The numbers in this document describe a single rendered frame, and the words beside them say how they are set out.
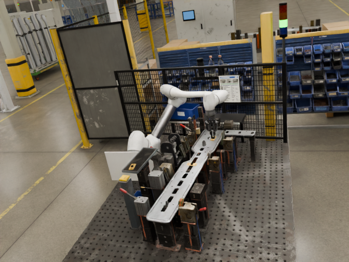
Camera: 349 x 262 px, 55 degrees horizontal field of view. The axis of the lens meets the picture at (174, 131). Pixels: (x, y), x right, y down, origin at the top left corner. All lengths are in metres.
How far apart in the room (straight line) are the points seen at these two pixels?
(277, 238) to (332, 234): 1.20
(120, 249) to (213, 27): 7.70
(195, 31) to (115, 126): 4.85
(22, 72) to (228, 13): 5.79
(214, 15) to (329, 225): 6.91
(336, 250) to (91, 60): 4.00
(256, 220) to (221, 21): 7.40
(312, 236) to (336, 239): 0.21
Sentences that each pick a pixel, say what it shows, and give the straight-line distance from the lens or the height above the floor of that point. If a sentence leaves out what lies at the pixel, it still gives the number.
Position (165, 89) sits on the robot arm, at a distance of 3.35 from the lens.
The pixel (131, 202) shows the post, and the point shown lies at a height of 0.96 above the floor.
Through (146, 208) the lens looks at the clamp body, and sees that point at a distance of 2.41.
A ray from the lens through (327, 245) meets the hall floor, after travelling 3.54.
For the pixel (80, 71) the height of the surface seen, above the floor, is 1.33.
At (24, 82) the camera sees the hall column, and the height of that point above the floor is 0.43.
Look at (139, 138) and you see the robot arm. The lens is 3.35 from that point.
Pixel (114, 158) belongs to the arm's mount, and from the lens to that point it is 3.27.
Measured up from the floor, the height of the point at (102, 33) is 1.85.
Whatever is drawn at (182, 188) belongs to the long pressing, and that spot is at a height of 1.00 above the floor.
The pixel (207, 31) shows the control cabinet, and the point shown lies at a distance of 9.58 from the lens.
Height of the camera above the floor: 2.42
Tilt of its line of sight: 24 degrees down
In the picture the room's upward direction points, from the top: 10 degrees counter-clockwise
